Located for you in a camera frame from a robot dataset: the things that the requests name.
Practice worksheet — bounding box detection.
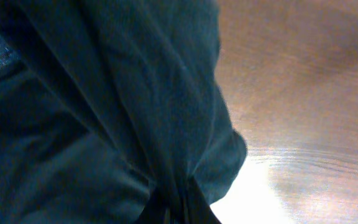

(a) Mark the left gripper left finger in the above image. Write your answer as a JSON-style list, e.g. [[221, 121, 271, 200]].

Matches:
[[134, 189, 170, 224]]

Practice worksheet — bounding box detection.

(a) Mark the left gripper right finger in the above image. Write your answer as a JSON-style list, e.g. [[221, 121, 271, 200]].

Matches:
[[183, 177, 221, 224]]

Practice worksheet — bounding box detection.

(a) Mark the black nike t-shirt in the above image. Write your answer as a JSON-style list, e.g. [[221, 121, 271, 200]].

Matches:
[[0, 0, 247, 223]]

